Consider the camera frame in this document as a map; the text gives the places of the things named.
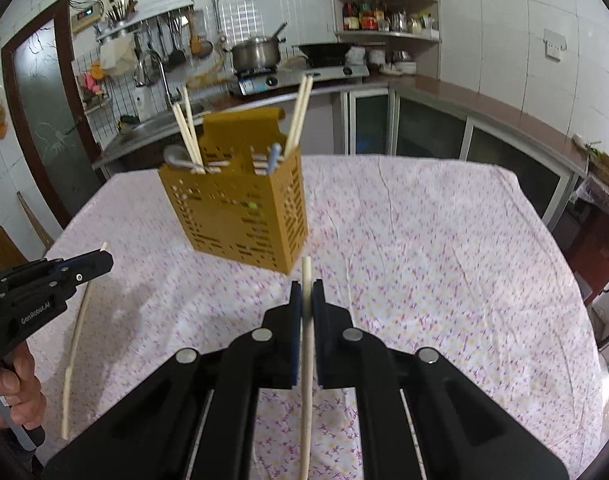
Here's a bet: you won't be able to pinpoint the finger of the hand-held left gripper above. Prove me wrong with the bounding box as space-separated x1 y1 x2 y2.
0 251 114 312
0 258 88 289

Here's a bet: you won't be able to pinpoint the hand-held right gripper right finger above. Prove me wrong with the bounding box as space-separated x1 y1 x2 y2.
312 278 570 480

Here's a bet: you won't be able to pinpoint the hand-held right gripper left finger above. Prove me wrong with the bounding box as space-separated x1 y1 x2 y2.
42 280 304 480

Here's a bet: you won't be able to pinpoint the pale wooden chopstick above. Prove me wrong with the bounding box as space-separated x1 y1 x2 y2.
291 75 315 151
177 103 203 170
183 85 206 168
60 241 108 441
299 256 316 480
284 75 309 157
172 104 199 173

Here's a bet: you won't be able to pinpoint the gold slotted utensil holder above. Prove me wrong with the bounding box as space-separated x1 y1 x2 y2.
158 108 308 275

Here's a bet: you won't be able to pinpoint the all-metal spoon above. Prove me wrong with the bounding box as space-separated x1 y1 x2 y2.
163 143 194 170

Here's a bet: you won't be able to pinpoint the person's left hand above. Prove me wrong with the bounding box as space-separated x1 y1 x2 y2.
0 347 46 432

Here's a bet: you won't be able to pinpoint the frosted glass door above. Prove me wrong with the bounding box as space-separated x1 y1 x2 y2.
2 0 106 229

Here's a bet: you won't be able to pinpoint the steel sink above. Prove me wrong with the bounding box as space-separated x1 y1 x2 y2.
118 102 211 137

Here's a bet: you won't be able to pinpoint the chrome faucet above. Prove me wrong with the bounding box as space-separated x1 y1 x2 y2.
134 51 183 106

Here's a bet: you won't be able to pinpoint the white hanging bag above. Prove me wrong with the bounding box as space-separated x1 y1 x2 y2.
100 35 136 77

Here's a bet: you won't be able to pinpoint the kitchen base cabinets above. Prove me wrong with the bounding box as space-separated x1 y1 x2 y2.
343 86 588 228

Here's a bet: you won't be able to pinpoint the steel gas stove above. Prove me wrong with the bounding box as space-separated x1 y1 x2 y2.
228 64 371 97

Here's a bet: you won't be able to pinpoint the steel cooking pot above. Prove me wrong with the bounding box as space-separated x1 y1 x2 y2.
232 35 281 72

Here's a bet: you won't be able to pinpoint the black wok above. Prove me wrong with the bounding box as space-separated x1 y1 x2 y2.
291 41 354 67

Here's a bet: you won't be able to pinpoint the corner wall shelf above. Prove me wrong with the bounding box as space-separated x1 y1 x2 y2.
332 0 443 44

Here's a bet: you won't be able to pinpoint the white wall socket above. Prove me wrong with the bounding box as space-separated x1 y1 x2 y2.
543 29 568 59

